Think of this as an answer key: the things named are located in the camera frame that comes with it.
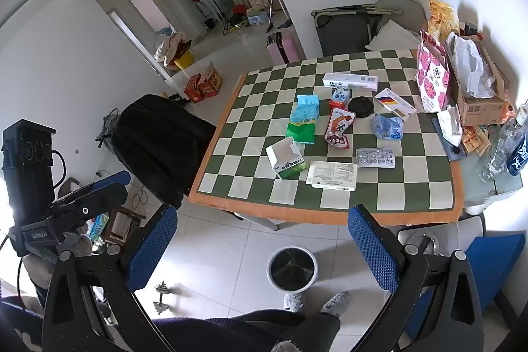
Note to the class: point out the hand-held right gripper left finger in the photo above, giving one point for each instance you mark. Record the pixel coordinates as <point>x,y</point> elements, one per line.
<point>150,249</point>

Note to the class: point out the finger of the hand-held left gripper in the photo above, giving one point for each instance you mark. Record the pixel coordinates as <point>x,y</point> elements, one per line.
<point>111,179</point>
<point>85,210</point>

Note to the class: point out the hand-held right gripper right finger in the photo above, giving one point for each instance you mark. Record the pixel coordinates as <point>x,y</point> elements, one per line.
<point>373,249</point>

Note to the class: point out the white round trash bin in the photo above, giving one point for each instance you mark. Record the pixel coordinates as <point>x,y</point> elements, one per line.
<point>293,267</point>

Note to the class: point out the white printed box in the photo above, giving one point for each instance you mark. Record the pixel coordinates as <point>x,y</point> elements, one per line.
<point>332,175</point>

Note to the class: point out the silver blister pack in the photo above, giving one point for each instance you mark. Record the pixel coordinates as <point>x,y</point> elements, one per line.
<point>375,157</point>

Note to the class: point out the red snack pouch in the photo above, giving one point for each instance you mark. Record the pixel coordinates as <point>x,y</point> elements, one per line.
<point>339,127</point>

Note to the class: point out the green packet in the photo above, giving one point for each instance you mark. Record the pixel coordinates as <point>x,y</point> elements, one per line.
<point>300,132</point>

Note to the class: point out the white box with striped flag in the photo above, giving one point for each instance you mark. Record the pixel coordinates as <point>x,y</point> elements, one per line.
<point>394,102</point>

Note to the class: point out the teal packet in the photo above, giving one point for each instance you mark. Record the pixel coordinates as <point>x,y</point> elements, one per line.
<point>306,110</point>

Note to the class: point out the small blue white carton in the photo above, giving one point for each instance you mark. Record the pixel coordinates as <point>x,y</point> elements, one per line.
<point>340,98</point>

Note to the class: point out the brown box on floor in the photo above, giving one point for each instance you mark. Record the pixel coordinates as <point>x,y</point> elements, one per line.
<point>123,226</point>

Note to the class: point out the chrome dumbbell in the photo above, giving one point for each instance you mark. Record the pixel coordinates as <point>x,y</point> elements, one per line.
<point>163,296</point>

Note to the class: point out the black cloth draped chair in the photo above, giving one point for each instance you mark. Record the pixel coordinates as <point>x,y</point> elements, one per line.
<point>161,141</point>

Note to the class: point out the grey fluffy slipper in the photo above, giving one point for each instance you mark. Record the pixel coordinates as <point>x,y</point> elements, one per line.
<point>335,301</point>
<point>293,301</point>

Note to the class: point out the red cardboard box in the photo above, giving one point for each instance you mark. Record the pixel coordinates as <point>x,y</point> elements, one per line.
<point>194,90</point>
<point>211,82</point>

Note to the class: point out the crumpled blue plastic bag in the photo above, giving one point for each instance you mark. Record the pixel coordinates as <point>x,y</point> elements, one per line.
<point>387,127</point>

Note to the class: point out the open white green box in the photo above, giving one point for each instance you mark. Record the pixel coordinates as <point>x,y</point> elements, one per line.
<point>286,162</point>

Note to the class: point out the dark phone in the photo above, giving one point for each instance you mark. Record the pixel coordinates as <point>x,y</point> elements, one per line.
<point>453,152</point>

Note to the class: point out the green white checkered tablecloth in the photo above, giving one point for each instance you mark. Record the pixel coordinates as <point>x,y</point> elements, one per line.
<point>255,170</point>

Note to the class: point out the yellow bucket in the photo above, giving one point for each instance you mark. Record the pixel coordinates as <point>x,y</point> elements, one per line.
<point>183,60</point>

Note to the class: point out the black round lid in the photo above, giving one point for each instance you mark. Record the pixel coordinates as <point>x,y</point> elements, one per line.
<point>361,107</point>

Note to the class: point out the pile of clothes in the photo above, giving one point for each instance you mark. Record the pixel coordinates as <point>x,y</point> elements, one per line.
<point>169,47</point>

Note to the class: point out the crumpled white tissue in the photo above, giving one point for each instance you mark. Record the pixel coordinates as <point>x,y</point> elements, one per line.
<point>450,125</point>

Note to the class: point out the beige red snack wrapper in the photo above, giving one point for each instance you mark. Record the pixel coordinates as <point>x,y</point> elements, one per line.
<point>474,139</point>

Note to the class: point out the clear glass bottle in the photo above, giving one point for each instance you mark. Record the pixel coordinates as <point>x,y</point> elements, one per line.
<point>493,158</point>

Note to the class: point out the long white box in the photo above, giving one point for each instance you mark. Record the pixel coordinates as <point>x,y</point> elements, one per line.
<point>350,81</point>

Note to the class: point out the blue bottle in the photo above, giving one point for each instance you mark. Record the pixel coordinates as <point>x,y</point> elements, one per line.
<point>519,154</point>

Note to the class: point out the brown cardboard box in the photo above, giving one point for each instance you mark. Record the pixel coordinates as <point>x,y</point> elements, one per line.
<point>480,110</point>

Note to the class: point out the pink flowered paper bag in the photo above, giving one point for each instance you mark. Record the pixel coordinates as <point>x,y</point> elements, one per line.
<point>432,84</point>

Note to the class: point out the white plastic bag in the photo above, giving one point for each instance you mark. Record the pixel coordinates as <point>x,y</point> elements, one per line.
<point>470,65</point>

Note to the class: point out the white pillow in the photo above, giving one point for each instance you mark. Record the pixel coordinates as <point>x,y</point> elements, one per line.
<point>392,36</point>

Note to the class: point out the pink suitcase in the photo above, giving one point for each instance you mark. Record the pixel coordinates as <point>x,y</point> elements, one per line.
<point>282,47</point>

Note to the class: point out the dark folding cot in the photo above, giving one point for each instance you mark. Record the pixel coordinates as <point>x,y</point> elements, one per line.
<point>342,32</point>

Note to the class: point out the yellow snack bag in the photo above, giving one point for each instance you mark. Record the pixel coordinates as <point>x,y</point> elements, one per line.
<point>442,20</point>

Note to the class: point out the grey chair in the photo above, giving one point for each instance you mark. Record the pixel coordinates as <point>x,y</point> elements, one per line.
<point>406,12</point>

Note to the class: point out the silver tripod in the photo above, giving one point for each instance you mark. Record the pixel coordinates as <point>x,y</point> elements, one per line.
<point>275,3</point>

